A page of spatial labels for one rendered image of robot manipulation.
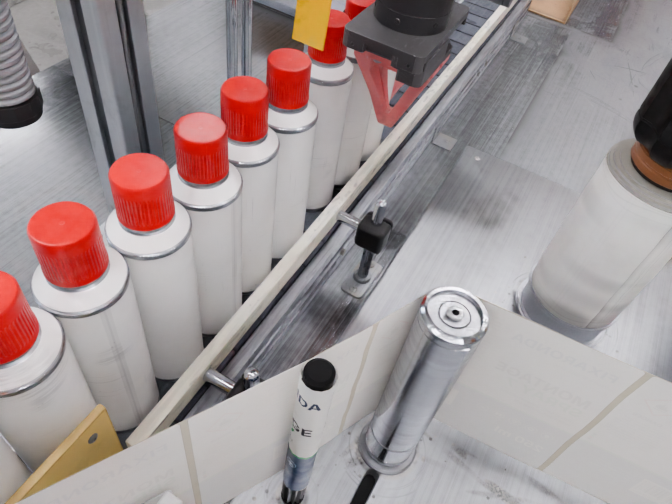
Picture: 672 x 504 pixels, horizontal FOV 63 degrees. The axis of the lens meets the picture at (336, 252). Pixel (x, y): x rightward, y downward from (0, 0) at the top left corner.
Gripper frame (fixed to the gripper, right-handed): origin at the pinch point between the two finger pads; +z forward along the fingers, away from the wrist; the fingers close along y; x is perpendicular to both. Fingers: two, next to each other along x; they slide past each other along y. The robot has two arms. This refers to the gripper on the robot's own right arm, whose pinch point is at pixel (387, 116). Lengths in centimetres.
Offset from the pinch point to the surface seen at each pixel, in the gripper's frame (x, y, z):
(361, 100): 4.1, 3.8, 2.2
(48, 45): 179, 96, 102
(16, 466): 4.6, -37.0, 4.2
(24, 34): 192, 96, 102
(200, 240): 4.8, -20.3, 1.0
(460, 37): 5.7, 47.0, 14.1
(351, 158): 4.1, 3.9, 9.6
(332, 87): 4.9, -1.6, -1.7
